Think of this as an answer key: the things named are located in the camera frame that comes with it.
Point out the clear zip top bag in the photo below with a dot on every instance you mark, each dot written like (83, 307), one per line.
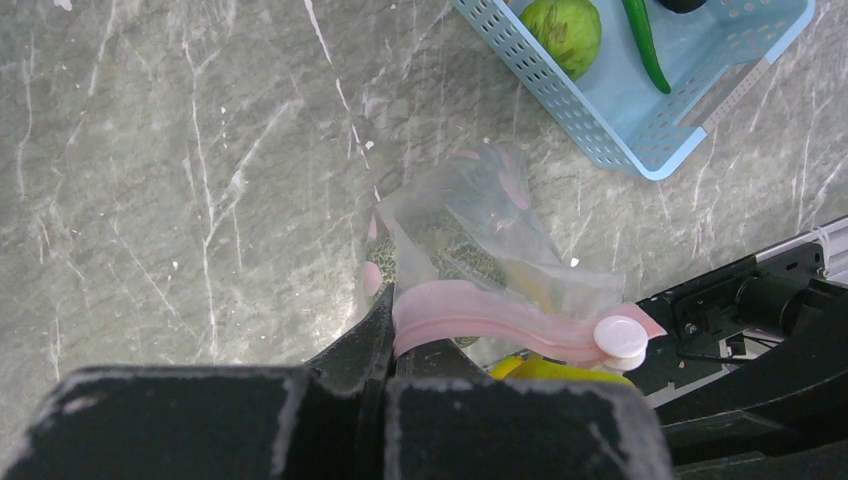
(565, 313)

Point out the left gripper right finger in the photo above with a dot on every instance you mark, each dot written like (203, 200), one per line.
(445, 418)

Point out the green chili pepper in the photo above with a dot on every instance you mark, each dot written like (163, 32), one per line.
(640, 26)

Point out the yellow banana bunch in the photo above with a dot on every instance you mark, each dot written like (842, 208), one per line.
(537, 368)

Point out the small green lime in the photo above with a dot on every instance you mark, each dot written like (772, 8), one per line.
(569, 30)

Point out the dark purple eggplant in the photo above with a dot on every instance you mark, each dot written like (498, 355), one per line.
(682, 6)

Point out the green netted melon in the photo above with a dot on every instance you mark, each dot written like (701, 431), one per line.
(454, 253)

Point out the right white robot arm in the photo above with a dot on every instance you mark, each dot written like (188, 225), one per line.
(750, 379)

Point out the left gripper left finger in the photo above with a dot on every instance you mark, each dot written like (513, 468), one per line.
(322, 419)

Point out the light blue plastic basket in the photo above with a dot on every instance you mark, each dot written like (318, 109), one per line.
(711, 57)

